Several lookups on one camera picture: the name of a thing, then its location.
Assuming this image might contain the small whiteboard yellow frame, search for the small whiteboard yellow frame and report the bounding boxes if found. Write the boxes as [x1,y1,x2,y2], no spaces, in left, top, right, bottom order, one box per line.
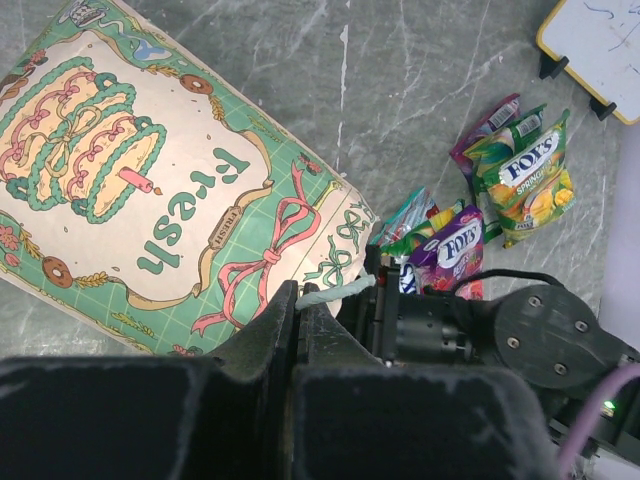
[536,0,639,125]

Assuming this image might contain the purple berries Fox's packet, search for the purple berries Fox's packet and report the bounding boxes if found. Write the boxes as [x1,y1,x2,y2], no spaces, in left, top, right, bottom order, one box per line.
[407,205,484,294]

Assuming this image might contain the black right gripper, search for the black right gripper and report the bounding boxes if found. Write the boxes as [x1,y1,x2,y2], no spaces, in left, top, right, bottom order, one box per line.
[337,245,480,365]

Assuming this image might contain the green Fox's candy packet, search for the green Fox's candy packet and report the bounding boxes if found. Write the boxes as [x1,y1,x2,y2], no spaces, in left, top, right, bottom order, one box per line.
[462,103,547,244]

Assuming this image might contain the purple Fox's candy packet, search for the purple Fox's candy packet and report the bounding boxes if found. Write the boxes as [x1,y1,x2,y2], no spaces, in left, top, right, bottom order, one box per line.
[449,93,520,199]

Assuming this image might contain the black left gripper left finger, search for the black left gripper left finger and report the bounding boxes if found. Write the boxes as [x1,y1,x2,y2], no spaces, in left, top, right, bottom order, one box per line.
[1,281,298,479]

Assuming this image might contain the green printed paper bag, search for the green printed paper bag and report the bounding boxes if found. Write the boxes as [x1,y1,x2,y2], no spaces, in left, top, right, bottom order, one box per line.
[1,1,376,357]

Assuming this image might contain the yellow green Fox's packet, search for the yellow green Fox's packet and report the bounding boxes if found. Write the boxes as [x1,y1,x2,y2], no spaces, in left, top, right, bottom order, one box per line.
[380,199,465,258]
[483,109,575,249]

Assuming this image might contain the teal red Fox's packet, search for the teal red Fox's packet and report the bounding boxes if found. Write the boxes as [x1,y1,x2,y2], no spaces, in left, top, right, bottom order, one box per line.
[370,187,439,247]

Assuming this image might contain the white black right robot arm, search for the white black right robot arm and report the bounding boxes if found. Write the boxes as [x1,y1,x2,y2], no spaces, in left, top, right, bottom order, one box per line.
[337,246,639,441]

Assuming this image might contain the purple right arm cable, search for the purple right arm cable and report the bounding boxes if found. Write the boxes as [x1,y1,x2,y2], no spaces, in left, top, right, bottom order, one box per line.
[557,362,640,480]

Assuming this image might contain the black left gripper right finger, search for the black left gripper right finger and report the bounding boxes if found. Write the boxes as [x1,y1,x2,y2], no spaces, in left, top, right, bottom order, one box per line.
[292,335,559,479]

